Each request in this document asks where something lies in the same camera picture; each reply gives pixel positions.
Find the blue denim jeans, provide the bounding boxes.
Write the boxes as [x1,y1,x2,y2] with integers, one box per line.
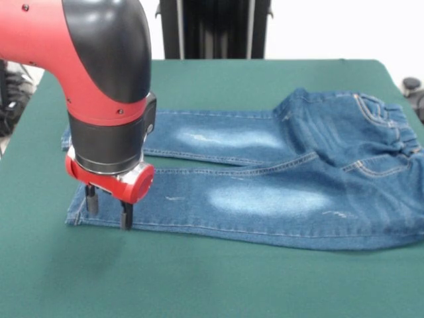
[60,87,424,253]

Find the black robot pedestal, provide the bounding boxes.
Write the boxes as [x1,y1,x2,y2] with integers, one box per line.
[154,0,275,60]

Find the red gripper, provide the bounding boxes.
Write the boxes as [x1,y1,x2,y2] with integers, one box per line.
[64,153,156,231]

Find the dark green table cloth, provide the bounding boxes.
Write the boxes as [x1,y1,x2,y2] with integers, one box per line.
[0,58,424,318]

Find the black wheeled stand base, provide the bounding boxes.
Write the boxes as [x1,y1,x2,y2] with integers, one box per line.
[0,59,44,137]
[401,77,424,125]

